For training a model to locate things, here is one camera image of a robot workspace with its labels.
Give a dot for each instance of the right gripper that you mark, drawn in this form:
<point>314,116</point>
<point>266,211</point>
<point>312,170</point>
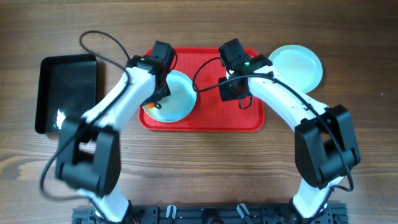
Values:
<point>225,94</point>

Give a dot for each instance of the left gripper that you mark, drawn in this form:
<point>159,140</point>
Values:
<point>160,96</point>

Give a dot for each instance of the light blue plate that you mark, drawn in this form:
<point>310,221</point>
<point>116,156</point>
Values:
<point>180,102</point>
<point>299,66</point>

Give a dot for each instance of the light blue plate top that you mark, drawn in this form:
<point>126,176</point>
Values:
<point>299,66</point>

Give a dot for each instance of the orange sponge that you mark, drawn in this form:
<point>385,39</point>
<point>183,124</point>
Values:
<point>149,106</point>

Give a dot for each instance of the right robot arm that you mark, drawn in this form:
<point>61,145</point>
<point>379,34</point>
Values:
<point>326,148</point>

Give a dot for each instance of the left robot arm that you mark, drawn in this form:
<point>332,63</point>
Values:
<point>88,155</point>

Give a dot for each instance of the red plastic tray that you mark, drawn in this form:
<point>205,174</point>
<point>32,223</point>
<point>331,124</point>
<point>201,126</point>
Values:
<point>210,113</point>

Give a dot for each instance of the black rectangular water basin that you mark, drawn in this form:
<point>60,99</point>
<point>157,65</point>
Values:
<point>67,87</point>

